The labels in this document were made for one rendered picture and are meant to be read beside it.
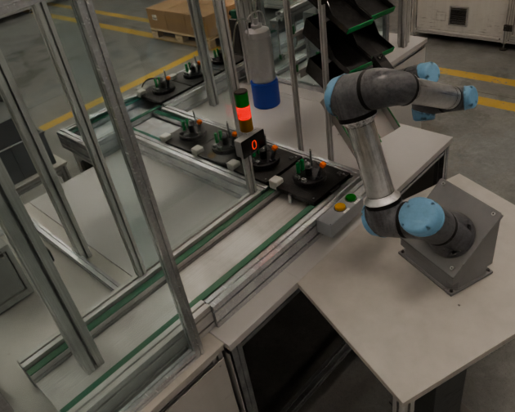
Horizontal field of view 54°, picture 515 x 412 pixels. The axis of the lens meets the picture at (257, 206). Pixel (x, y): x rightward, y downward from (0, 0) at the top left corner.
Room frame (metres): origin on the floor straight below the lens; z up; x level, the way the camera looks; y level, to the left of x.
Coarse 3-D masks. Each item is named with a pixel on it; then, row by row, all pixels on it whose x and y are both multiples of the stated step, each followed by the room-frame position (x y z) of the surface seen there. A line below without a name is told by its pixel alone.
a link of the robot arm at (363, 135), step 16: (336, 80) 1.38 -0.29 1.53; (352, 80) 1.33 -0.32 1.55; (336, 96) 1.35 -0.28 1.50; (352, 96) 1.31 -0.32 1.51; (336, 112) 1.36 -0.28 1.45; (352, 112) 1.31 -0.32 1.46; (368, 112) 1.31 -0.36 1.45; (352, 128) 1.32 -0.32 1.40; (368, 128) 1.31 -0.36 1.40; (352, 144) 1.32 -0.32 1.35; (368, 144) 1.29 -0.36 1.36; (368, 160) 1.28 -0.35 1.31; (384, 160) 1.29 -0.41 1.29; (368, 176) 1.27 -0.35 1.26; (384, 176) 1.26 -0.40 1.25; (368, 192) 1.27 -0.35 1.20; (384, 192) 1.24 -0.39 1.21; (368, 208) 1.25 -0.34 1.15; (384, 208) 1.22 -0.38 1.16; (368, 224) 1.24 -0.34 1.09; (384, 224) 1.20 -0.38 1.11
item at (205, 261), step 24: (240, 216) 1.59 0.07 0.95; (264, 216) 1.61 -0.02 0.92; (288, 216) 1.58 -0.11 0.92; (192, 240) 1.48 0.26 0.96; (216, 240) 1.50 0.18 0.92; (240, 240) 1.48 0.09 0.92; (264, 240) 1.46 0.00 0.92; (192, 264) 1.40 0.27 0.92; (216, 264) 1.37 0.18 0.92; (240, 264) 1.32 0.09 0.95; (192, 288) 1.27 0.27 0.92; (216, 288) 1.22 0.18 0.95
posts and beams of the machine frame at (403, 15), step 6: (402, 0) 3.23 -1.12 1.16; (408, 0) 3.22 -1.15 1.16; (402, 6) 3.23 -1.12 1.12; (408, 6) 3.22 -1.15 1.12; (402, 12) 3.21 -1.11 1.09; (408, 12) 3.23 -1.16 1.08; (402, 18) 3.21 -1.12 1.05; (408, 18) 3.23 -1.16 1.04; (402, 24) 3.21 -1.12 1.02; (402, 30) 3.21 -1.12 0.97; (402, 36) 3.21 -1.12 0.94; (402, 42) 3.21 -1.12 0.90
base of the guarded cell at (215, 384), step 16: (208, 336) 1.10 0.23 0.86; (208, 352) 1.03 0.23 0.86; (192, 368) 0.99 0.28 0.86; (208, 368) 1.02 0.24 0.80; (224, 368) 1.05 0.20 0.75; (176, 384) 0.94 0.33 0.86; (192, 384) 0.98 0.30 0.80; (208, 384) 1.00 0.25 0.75; (224, 384) 1.04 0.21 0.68; (160, 400) 0.90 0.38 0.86; (176, 400) 0.93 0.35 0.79; (192, 400) 0.95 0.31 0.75; (208, 400) 0.99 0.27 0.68; (224, 400) 1.02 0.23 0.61
